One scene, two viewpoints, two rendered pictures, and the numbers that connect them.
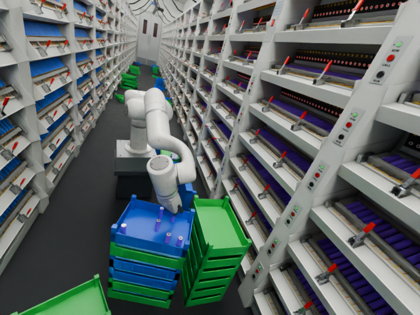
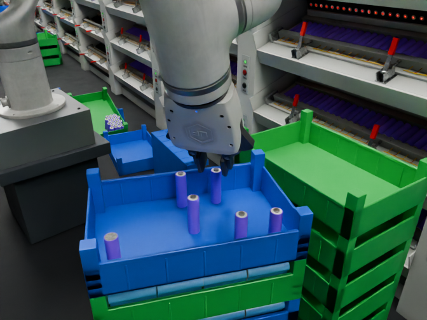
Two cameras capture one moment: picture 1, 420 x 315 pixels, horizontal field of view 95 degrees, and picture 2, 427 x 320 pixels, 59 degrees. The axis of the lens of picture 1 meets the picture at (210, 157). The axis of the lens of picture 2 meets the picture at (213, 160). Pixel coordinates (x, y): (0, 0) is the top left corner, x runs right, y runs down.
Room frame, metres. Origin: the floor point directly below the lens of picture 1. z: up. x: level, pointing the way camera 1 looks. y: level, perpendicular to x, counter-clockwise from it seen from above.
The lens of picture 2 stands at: (0.12, 0.17, 0.78)
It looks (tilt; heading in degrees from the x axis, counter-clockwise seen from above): 28 degrees down; 351
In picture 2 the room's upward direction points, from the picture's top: straight up
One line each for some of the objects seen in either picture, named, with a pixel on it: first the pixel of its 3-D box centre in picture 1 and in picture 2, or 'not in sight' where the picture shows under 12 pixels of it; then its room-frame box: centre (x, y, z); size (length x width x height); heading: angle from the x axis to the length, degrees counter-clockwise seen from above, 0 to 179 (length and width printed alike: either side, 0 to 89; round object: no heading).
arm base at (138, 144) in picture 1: (139, 137); (24, 76); (1.27, 0.54, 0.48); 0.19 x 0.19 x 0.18
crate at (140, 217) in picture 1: (157, 224); (190, 211); (0.60, 0.13, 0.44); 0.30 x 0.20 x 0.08; 95
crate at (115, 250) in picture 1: (154, 236); (191, 251); (0.60, 0.13, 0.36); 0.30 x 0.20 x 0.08; 95
